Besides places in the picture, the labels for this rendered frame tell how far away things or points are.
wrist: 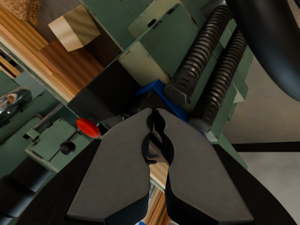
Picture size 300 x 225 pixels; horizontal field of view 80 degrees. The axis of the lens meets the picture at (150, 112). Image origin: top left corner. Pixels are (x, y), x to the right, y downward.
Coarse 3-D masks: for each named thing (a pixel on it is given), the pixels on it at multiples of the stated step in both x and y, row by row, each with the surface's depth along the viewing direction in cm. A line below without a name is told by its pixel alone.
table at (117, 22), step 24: (48, 0) 27; (72, 0) 24; (96, 0) 25; (120, 0) 27; (168, 0) 21; (192, 0) 22; (96, 24) 25; (120, 24) 27; (144, 24) 25; (96, 48) 29; (120, 48) 26; (216, 48) 23; (240, 96) 25
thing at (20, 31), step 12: (0, 12) 31; (0, 24) 31; (12, 24) 32; (24, 24) 33; (12, 36) 32; (24, 36) 33; (36, 36) 34; (24, 48) 33; (36, 48) 33; (36, 60) 34
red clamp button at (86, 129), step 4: (80, 120) 20; (84, 120) 20; (88, 120) 20; (80, 124) 20; (84, 124) 19; (88, 124) 19; (92, 124) 20; (80, 128) 21; (84, 128) 20; (88, 128) 20; (92, 128) 20; (96, 128) 20; (84, 132) 21; (88, 132) 20; (92, 132) 20; (96, 132) 20; (92, 136) 21; (96, 136) 20
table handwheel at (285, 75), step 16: (224, 0) 22; (240, 0) 11; (256, 0) 10; (272, 0) 10; (208, 16) 24; (240, 16) 11; (256, 16) 11; (272, 16) 10; (288, 16) 11; (256, 32) 11; (272, 32) 11; (288, 32) 11; (256, 48) 12; (272, 48) 11; (288, 48) 11; (272, 64) 12; (288, 64) 12; (288, 80) 13
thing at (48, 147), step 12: (60, 120) 30; (48, 132) 29; (60, 132) 30; (72, 132) 31; (36, 144) 28; (48, 144) 29; (60, 144) 30; (84, 144) 32; (36, 156) 28; (48, 156) 28; (60, 156) 29; (72, 156) 30; (60, 168) 29
